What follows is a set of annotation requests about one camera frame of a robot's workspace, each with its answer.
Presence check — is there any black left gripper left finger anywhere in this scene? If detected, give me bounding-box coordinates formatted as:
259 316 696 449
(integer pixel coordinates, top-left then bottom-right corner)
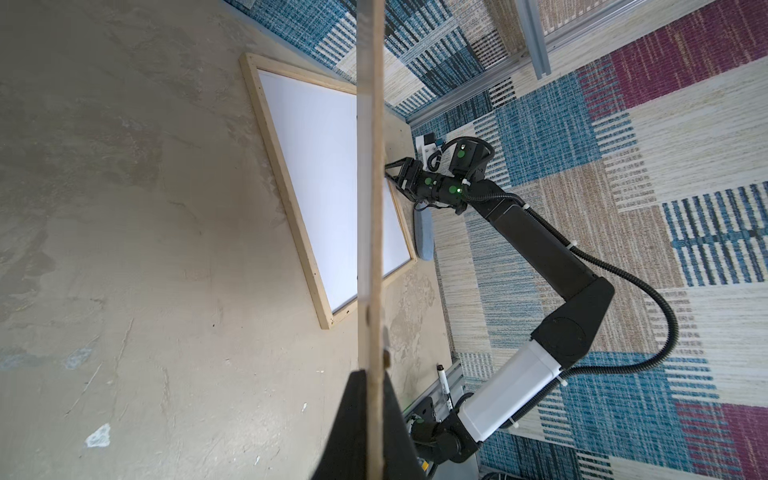
311 370 367 480

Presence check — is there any light wooden picture frame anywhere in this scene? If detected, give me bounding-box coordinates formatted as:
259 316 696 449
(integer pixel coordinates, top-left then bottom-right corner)
238 52 418 330

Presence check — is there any brown frame backing board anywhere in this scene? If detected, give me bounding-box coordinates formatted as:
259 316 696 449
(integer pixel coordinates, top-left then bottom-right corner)
356 1 385 479

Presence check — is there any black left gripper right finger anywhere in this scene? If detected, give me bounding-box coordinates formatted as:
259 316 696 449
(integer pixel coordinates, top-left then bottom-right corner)
383 374 426 480

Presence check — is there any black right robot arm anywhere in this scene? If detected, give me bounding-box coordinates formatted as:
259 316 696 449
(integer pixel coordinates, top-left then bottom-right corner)
385 135 680 466

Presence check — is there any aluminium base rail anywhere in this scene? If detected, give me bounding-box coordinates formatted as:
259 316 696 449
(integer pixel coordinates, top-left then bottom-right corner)
401 359 481 480

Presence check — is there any black marker pen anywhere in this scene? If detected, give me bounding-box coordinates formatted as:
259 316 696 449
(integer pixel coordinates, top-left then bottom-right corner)
436 364 453 411

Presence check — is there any dark photo print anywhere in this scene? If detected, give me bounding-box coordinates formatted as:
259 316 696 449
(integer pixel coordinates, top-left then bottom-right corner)
259 71 358 312

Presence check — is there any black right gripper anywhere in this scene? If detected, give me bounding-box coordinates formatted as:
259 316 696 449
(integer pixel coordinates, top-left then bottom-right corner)
398 157 468 210

